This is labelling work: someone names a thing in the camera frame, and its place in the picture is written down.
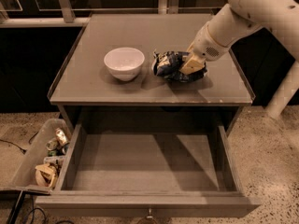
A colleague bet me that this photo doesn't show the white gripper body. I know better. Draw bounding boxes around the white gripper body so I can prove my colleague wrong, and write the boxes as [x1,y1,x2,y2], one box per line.
[186,25,229,66]

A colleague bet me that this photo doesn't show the blue chip bag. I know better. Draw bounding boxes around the blue chip bag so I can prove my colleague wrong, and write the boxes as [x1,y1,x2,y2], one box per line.
[151,51,207,83]

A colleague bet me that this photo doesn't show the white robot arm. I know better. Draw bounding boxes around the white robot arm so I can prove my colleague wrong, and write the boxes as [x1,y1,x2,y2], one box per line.
[180,0,299,119]

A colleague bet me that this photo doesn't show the open grey top drawer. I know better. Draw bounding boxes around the open grey top drawer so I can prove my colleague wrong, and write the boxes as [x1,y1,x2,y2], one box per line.
[36,124,261,217]

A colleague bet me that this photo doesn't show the crumpled tan paper bag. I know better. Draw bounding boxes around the crumpled tan paper bag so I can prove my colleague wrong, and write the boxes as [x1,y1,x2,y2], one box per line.
[36,163,58,189]

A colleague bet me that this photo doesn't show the white ceramic bowl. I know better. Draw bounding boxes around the white ceramic bowl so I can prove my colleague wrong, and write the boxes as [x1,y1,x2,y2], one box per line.
[104,48,145,81]

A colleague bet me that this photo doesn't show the grey cabinet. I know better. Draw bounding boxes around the grey cabinet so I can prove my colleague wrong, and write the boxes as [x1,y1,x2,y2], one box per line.
[48,14,254,127]

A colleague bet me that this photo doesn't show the crushed can upper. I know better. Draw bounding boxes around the crushed can upper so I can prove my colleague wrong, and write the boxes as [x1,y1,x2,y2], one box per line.
[55,128,69,147]

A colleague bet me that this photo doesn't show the green crushed can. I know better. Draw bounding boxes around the green crushed can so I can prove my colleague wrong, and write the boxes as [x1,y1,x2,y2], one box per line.
[46,138,59,151]

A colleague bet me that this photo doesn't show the white flat package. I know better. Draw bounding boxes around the white flat package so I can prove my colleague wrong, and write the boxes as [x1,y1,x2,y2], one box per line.
[43,156,65,166]

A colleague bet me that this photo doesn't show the metal window rail frame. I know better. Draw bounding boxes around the metal window rail frame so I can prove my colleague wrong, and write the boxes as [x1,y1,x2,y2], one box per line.
[0,0,299,29]

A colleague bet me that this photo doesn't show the black floor cable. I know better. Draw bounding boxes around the black floor cable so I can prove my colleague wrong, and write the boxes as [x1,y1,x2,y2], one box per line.
[0,131,40,155]

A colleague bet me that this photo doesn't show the black cables bottom left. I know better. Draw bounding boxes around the black cables bottom left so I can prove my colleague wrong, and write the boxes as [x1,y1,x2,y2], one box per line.
[6,190,76,224]

